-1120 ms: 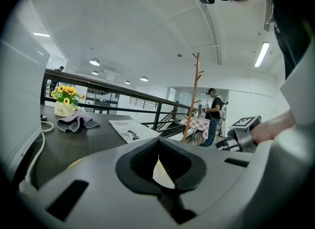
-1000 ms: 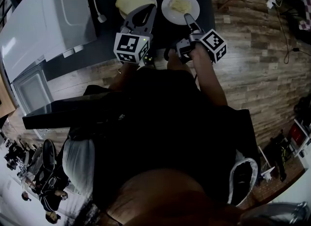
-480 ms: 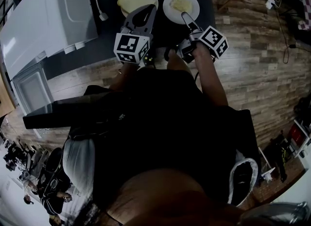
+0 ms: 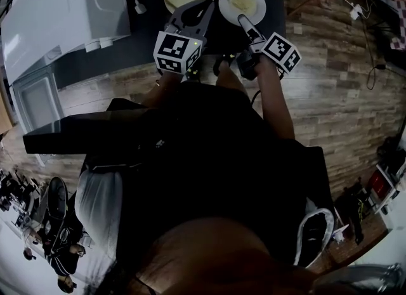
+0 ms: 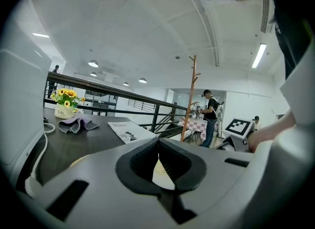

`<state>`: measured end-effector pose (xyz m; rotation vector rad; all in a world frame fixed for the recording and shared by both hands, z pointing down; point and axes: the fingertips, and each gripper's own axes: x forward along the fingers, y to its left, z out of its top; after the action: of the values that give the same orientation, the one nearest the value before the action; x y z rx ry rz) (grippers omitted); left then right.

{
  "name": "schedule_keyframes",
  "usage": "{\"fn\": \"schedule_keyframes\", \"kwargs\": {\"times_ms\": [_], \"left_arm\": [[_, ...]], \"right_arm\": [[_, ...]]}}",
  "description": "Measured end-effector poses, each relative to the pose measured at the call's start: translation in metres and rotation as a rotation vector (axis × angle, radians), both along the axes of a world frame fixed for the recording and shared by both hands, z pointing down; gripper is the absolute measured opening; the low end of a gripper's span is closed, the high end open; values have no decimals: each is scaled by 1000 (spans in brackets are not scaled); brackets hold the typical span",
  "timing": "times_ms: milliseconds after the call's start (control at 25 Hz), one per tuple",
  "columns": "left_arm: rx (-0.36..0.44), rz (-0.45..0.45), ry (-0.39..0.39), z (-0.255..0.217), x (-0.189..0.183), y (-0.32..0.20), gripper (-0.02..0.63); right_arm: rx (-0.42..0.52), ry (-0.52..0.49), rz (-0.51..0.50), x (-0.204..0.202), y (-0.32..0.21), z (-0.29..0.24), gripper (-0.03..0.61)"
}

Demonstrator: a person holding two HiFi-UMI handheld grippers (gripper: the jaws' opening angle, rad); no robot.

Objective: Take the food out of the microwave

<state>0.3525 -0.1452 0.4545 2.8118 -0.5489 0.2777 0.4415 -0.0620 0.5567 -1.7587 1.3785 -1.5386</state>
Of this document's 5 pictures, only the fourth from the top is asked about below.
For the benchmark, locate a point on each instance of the person's left forearm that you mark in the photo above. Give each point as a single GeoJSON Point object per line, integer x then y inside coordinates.
{"type": "Point", "coordinates": [161, 92]}

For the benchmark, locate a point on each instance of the black mounted phone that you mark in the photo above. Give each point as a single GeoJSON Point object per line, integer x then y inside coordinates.
{"type": "Point", "coordinates": [79, 132]}

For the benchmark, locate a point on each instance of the checkered tablecloth table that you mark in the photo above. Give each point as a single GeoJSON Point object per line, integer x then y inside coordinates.
{"type": "Point", "coordinates": [399, 17]}

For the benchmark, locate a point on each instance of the person's right forearm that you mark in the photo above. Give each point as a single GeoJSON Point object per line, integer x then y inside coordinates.
{"type": "Point", "coordinates": [274, 103]}

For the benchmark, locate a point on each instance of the person's black and white top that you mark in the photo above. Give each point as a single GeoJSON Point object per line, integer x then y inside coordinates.
{"type": "Point", "coordinates": [206, 160]}

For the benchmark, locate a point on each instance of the white microwave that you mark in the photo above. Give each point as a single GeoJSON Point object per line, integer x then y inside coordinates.
{"type": "Point", "coordinates": [47, 8]}

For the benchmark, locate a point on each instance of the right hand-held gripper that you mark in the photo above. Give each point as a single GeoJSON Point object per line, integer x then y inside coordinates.
{"type": "Point", "coordinates": [280, 51]}

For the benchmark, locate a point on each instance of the grey head mount rim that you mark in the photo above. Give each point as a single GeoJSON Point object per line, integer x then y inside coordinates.
{"type": "Point", "coordinates": [358, 278]}

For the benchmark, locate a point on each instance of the person's face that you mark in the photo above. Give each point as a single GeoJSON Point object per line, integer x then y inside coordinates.
{"type": "Point", "coordinates": [206, 255]}

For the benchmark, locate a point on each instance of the black shoe with yellow dots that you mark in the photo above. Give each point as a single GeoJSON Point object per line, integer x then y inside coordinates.
{"type": "Point", "coordinates": [193, 72]}
{"type": "Point", "coordinates": [226, 57]}

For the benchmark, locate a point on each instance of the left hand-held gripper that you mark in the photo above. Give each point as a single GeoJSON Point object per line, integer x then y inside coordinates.
{"type": "Point", "coordinates": [172, 51]}

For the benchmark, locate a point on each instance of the red panel box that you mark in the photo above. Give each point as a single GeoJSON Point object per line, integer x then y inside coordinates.
{"type": "Point", "coordinates": [379, 182]}

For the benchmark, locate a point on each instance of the person's right leg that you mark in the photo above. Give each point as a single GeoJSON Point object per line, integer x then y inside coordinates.
{"type": "Point", "coordinates": [230, 79]}

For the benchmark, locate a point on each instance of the black backpack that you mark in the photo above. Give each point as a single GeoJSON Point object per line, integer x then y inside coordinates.
{"type": "Point", "coordinates": [60, 224]}

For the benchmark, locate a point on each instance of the white power strip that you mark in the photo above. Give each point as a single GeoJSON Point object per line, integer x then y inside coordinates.
{"type": "Point", "coordinates": [356, 12]}

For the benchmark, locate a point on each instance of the dark grey table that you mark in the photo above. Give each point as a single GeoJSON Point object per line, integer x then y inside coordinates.
{"type": "Point", "coordinates": [142, 49]}

